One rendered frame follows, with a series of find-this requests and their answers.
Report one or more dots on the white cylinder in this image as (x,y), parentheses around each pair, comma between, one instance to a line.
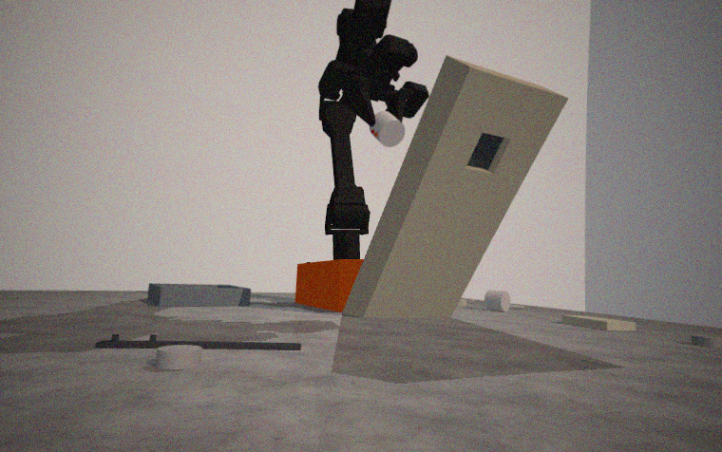
(388,130)

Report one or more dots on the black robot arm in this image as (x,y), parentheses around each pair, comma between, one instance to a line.
(357,29)

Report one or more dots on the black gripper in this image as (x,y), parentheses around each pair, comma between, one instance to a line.
(359,88)

